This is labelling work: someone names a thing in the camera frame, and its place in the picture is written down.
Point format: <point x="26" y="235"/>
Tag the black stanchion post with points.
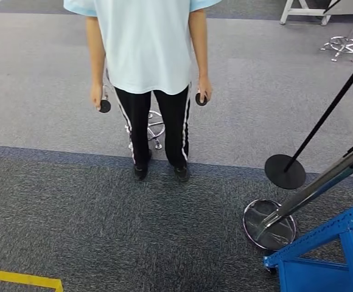
<point x="284" y="171"/>

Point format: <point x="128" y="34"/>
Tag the chrome stool base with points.
<point x="344" y="44"/>
<point x="156" y="125"/>

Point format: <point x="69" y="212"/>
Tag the person's right hand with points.
<point x="96" y="94"/>

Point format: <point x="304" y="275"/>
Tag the black round handheld controller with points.
<point x="105" y="107"/>
<point x="200" y="100"/>

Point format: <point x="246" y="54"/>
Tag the chrome stanchion post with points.
<point x="267" y="229"/>

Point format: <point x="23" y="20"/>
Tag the person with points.
<point x="146" y="48"/>

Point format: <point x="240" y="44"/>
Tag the person's right forearm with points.
<point x="95" y="52"/>

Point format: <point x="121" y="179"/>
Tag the blue metal shelf rack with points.
<point x="317" y="274"/>

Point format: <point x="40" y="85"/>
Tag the person's left forearm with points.
<point x="198" y="44"/>

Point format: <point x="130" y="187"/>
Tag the white metal frame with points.
<point x="304" y="12"/>

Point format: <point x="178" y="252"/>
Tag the person's left hand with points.
<point x="205" y="86"/>

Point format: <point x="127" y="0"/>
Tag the yellow floor tape line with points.
<point x="21" y="278"/>

